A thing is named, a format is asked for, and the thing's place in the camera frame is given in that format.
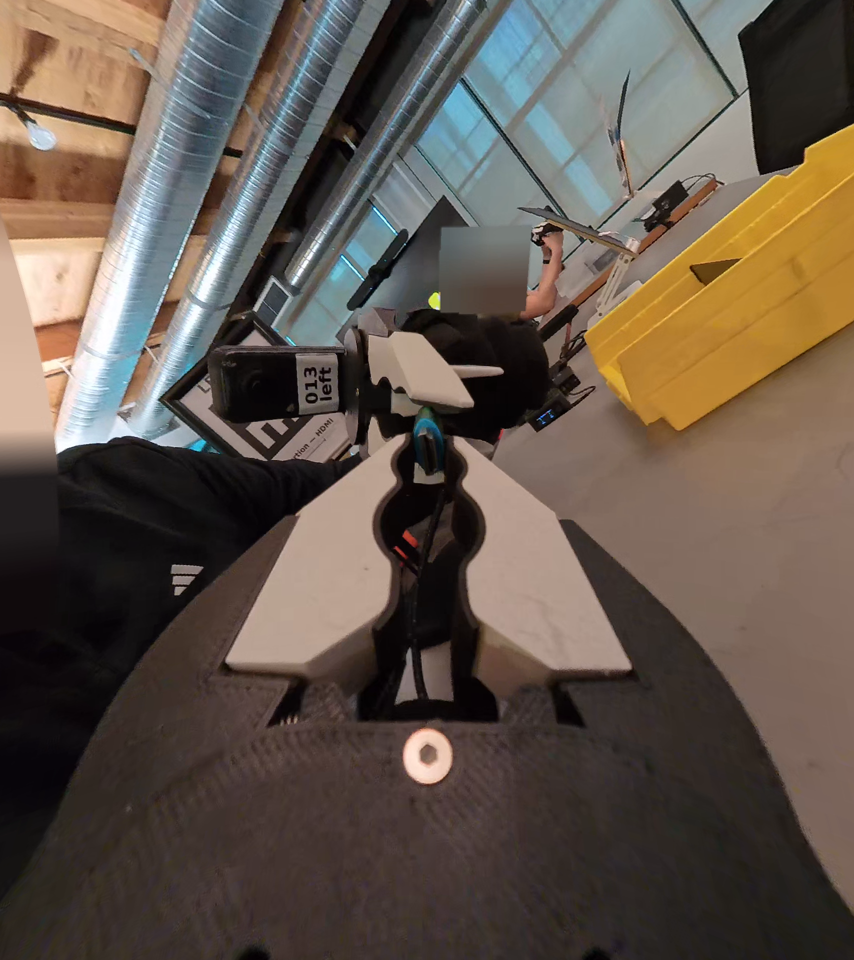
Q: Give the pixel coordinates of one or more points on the white stand with wooden board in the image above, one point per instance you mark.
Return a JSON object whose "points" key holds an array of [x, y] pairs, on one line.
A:
{"points": [[614, 255]]}

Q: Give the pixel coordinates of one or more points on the cardboard bin divider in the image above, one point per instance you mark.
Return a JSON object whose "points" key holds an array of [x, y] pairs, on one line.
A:
{"points": [[716, 270]]}

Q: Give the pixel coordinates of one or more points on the silver ventilation duct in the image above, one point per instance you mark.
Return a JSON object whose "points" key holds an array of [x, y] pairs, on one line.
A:
{"points": [[172, 187], [262, 150], [389, 135]]}

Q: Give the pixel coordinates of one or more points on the person's black clothed torso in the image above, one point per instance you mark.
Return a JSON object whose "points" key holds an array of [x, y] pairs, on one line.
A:
{"points": [[22, 750]]}

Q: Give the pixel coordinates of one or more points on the person's left forearm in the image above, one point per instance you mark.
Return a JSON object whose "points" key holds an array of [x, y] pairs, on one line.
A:
{"points": [[247, 487]]}

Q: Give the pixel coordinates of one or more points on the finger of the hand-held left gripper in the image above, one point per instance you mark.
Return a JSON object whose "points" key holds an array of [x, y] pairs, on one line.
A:
{"points": [[419, 375], [476, 372]]}

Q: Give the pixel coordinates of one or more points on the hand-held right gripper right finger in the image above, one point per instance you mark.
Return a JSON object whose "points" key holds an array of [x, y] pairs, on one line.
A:
{"points": [[547, 592]]}

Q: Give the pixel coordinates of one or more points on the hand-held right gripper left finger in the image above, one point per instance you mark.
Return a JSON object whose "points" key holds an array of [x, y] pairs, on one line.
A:
{"points": [[314, 592]]}

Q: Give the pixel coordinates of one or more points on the black wall screen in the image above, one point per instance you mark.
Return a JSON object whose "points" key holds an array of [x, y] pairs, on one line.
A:
{"points": [[412, 247]]}

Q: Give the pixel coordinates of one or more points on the black desk monitor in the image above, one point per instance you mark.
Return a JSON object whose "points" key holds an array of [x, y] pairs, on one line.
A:
{"points": [[802, 82]]}

